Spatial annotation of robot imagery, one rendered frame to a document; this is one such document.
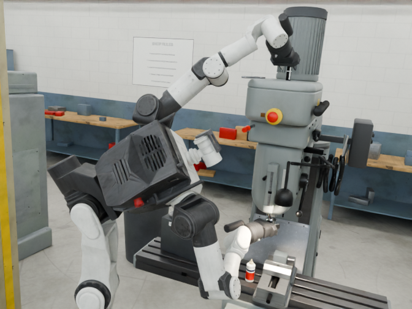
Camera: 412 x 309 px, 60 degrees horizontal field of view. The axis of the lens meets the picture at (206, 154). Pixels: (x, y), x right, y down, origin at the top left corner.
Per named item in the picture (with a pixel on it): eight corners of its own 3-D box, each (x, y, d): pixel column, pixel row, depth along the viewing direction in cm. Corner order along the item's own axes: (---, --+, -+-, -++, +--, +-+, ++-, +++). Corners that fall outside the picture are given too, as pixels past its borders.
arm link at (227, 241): (261, 238, 151) (243, 245, 143) (246, 247, 158) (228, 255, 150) (248, 214, 155) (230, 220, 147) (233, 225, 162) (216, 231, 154)
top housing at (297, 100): (309, 128, 129) (316, 83, 126) (240, 119, 138) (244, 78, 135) (319, 116, 172) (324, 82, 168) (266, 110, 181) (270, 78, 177)
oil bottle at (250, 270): (252, 283, 166) (254, 262, 163) (244, 281, 167) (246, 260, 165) (254, 279, 170) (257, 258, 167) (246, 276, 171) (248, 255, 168)
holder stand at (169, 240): (195, 262, 180) (197, 225, 176) (159, 249, 190) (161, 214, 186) (206, 252, 191) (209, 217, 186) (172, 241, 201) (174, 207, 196)
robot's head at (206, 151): (200, 171, 131) (222, 160, 129) (187, 147, 129) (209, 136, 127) (202, 167, 137) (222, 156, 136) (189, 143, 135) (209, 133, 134)
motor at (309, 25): (316, 81, 160) (326, 6, 153) (271, 78, 167) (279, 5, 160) (319, 81, 178) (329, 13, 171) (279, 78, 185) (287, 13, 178)
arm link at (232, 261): (246, 263, 142) (237, 308, 127) (223, 264, 146) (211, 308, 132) (236, 246, 137) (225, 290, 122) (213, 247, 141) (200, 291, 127)
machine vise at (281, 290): (286, 310, 149) (289, 287, 146) (251, 300, 154) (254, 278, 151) (297, 270, 180) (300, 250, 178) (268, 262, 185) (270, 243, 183)
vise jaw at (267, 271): (289, 280, 158) (290, 272, 157) (262, 273, 162) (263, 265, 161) (291, 273, 164) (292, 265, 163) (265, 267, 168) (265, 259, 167)
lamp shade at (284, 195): (275, 206, 139) (277, 190, 138) (273, 199, 146) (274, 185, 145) (293, 207, 139) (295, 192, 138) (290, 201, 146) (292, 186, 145)
